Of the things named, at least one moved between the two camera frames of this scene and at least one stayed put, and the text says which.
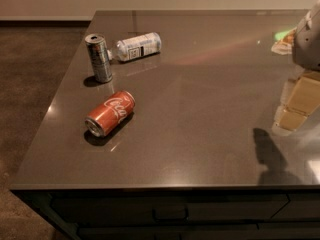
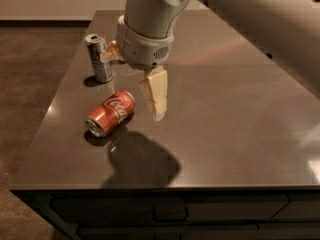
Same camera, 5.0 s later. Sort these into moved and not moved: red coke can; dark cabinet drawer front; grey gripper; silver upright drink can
Moved: grey gripper
Not moved: silver upright drink can; dark cabinet drawer front; red coke can
